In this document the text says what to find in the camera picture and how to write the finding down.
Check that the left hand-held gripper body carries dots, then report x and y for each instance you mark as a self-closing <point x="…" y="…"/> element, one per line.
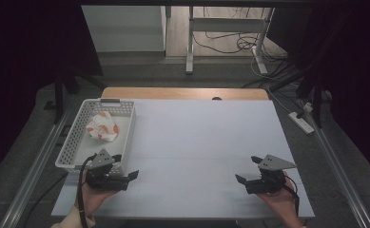
<point x="105" y="182"/>

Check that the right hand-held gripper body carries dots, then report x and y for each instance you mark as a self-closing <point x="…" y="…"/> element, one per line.
<point x="265" y="185"/>

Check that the white cloth with orange print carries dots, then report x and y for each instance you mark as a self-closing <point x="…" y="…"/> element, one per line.
<point x="103" y="128"/>

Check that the white perforated plastic basket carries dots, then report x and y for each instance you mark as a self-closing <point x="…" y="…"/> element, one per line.
<point x="78" y="148"/>

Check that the person's left hand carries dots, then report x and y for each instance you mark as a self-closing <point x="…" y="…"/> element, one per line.
<point x="92" y="198"/>

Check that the person's right hand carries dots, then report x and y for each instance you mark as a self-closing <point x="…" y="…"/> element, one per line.
<point x="281" y="204"/>

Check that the white power strip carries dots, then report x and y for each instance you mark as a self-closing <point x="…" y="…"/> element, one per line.
<point x="301" y="123"/>

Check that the black stand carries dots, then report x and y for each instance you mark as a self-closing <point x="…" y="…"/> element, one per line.
<point x="316" y="104"/>
<point x="59" y="98"/>

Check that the wooden table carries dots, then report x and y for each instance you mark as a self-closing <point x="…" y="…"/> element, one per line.
<point x="173" y="93"/>

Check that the dark curtain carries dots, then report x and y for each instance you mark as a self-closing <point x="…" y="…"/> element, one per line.
<point x="350" y="79"/>
<point x="21" y="63"/>

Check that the white panel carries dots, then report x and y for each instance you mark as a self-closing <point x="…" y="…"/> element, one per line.
<point x="122" y="28"/>

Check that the metal floor rail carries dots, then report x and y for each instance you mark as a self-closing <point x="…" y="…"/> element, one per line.
<point x="33" y="167"/>
<point x="341" y="171"/>

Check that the white metal desk frame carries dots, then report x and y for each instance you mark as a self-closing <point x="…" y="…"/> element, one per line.
<point x="190" y="47"/>

